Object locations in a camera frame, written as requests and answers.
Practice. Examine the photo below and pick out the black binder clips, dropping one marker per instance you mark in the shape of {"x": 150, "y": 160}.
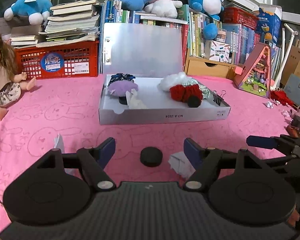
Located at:
{"x": 218, "y": 98}

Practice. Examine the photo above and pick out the navy floral scrunchie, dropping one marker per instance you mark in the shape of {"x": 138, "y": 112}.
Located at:
{"x": 121, "y": 77}

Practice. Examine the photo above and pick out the pink white paper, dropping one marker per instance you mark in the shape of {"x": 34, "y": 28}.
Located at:
{"x": 181, "y": 165}

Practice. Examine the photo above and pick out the row of upright books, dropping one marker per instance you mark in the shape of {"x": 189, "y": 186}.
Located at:
{"x": 129, "y": 46}

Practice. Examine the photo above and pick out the small crumpled paper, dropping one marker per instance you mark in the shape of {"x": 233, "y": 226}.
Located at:
{"x": 269, "y": 104}

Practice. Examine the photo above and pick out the white fluffy scrunchie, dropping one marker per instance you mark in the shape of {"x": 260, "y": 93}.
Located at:
{"x": 172, "y": 80}

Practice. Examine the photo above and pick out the large blue white plush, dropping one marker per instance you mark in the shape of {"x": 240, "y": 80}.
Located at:
{"x": 211, "y": 8}

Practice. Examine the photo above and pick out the red knitted scrunchie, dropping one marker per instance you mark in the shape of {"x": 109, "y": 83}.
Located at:
{"x": 183, "y": 93}

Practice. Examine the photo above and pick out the translucent plastic file box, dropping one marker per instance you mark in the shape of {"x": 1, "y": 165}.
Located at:
{"x": 161, "y": 107}

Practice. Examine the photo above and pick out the stack of books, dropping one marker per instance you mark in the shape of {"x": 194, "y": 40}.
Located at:
{"x": 68, "y": 23}

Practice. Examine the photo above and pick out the wooden drawer organizer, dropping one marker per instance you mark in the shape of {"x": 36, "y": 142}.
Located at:
{"x": 198, "y": 66}

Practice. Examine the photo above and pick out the small white patterned box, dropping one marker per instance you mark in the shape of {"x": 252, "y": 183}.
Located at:
{"x": 219, "y": 51}

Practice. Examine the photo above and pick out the blue cardboard box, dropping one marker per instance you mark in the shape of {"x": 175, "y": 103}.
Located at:
{"x": 269, "y": 21}

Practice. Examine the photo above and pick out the black round puck front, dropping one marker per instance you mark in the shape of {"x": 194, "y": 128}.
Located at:
{"x": 151, "y": 156}

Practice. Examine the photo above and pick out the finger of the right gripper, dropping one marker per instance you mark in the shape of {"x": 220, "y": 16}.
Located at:
{"x": 284, "y": 143}
{"x": 288, "y": 167}

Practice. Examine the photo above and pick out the blue plush toy left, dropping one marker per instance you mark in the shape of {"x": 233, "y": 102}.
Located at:
{"x": 37, "y": 11}

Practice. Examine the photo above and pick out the black round puck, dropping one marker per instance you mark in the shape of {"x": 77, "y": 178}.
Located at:
{"x": 194, "y": 101}
{"x": 151, "y": 156}
{"x": 123, "y": 100}

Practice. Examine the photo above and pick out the pink triangular miniature house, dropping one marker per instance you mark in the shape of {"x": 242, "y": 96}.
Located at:
{"x": 255, "y": 75}

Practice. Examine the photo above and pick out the grey blue notebook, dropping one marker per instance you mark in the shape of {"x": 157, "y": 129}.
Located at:
{"x": 292, "y": 89}

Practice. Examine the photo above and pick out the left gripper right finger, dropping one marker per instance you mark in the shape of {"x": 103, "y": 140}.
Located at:
{"x": 205, "y": 162}

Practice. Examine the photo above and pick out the green checkered scrunchie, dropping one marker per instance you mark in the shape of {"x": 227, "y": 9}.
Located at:
{"x": 205, "y": 91}

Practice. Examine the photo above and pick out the pink bunny print blanket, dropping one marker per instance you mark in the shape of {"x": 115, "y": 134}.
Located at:
{"x": 69, "y": 107}

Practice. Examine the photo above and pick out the white paper crane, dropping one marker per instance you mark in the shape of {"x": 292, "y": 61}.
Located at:
{"x": 59, "y": 143}

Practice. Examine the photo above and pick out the brown haired baby doll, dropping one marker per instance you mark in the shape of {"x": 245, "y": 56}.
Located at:
{"x": 12, "y": 84}

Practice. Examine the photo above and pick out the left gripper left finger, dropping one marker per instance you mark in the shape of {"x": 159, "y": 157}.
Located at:
{"x": 93, "y": 162}

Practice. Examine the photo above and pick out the white tissue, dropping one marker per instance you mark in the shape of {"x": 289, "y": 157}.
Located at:
{"x": 133, "y": 100}

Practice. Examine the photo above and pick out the red basket on books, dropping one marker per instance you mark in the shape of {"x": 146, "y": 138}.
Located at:
{"x": 237, "y": 15}

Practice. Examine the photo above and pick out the red plastic crate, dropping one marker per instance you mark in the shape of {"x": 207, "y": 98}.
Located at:
{"x": 70, "y": 60}

